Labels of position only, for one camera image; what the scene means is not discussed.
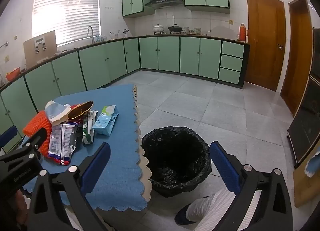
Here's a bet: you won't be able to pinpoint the orange plastic basin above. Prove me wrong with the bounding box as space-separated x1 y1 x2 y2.
5 67 21 82

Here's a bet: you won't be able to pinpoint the beige scalloped table underlay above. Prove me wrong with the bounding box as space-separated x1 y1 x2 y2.
134 85 153 203

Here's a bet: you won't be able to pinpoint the white plastic salt bag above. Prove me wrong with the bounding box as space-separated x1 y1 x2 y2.
44 100 73 125

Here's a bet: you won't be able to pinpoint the red gold snack bag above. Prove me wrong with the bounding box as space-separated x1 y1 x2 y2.
67 101 95 121

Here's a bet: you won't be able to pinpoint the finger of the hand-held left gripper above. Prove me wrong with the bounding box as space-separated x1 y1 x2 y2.
0 127 48 164

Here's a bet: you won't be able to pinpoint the black range hood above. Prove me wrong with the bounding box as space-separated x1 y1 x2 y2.
144 0 185 10

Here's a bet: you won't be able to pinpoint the black wok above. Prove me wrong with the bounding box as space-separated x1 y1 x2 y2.
168 24 183 34

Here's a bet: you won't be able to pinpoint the metal sink faucet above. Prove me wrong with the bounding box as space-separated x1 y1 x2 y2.
87 26 96 44

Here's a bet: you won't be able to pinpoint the green cabinet drawer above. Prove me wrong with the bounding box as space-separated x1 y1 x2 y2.
220 54 243 72
218 67 242 85
221 41 245 59

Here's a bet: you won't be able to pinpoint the red thermos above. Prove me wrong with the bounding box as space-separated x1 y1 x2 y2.
239 23 248 42

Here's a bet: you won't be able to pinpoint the blue milk carton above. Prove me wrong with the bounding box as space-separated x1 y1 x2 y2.
92 105 120 136

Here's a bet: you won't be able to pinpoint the light blue fluffy cloth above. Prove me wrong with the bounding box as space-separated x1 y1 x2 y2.
304 146 320 178

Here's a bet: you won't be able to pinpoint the wooden board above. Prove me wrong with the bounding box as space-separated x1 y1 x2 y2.
292 146 320 208

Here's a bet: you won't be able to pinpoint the blue chair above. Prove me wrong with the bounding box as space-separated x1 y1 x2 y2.
0 125 19 151

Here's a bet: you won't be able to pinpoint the brown wooden door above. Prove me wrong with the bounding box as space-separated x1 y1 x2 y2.
245 0 286 92
280 0 313 118

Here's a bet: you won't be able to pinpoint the green white milk carton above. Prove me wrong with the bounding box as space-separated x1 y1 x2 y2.
82 110 98 144

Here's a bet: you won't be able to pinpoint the person's white trouser leg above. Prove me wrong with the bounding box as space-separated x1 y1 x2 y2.
186 187 262 231

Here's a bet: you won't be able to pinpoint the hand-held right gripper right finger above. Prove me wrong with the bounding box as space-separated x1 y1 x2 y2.
209 141 293 231

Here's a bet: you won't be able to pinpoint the trash bin with black bag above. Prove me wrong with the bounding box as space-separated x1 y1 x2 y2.
140 126 212 198

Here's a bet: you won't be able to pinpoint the dark blue shoe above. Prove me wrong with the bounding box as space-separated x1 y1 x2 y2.
174 205 200 225

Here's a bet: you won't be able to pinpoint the orange foam net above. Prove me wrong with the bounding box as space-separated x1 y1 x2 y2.
23 110 54 158

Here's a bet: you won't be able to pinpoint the white window blind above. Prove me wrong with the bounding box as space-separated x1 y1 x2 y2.
32 0 102 47

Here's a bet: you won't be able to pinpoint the green base cabinets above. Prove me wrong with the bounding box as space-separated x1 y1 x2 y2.
0 35 251 146

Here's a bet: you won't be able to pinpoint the blue tablecloth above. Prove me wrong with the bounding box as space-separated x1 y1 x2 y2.
15 84 153 211

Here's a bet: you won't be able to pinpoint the dark glass-front cabinet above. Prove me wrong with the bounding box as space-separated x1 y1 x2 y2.
287 27 320 169

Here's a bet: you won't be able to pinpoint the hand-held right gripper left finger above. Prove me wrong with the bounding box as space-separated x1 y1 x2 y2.
27 142 112 231

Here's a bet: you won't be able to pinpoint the brown cardboard box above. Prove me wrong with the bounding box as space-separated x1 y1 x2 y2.
23 30 58 68

